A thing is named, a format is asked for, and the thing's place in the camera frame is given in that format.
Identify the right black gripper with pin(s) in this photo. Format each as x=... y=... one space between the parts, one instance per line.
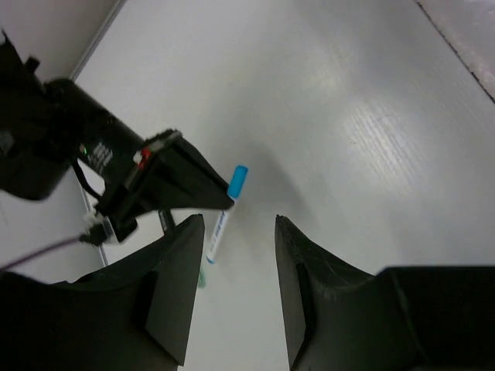
x=163 y=172

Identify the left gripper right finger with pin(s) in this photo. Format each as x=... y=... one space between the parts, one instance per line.
x=338 y=317

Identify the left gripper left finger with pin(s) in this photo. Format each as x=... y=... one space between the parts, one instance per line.
x=134 y=314

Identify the black yellow highlighter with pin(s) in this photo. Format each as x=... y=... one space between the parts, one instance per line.
x=167 y=221

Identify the pale green highlighter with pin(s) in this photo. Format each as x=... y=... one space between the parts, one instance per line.
x=202 y=282

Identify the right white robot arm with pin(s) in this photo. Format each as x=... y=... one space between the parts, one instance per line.
x=49 y=128

